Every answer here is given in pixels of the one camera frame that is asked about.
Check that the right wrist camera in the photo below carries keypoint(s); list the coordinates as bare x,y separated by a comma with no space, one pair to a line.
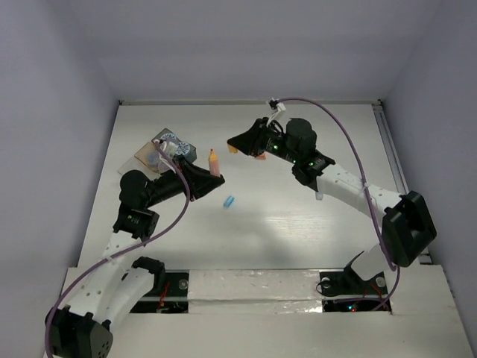
277,110

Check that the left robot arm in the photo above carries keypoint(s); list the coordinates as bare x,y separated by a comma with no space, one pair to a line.
85,317

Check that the blue marker cap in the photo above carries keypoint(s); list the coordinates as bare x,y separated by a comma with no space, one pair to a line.
229,201

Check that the clear plastic bin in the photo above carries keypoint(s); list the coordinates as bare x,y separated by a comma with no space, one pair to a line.
131,164

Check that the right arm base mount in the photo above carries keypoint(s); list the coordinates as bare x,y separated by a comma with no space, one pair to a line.
345,292

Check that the peach highlighter marker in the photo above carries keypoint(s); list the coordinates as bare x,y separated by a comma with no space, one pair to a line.
214,168

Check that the blue lid jar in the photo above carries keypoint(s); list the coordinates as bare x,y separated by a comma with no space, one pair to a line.
168,136

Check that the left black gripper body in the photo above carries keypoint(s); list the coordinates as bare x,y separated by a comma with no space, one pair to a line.
168,186

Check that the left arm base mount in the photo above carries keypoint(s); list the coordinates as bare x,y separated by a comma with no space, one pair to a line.
169,292

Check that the grey lid small jar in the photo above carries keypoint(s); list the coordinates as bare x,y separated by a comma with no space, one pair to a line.
153,159

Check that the dark grey plastic bin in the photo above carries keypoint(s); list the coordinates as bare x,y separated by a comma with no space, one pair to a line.
192,156

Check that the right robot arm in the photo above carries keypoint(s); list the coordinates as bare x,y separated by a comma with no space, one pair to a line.
404,223

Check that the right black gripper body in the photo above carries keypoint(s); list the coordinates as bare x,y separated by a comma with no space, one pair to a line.
273,142

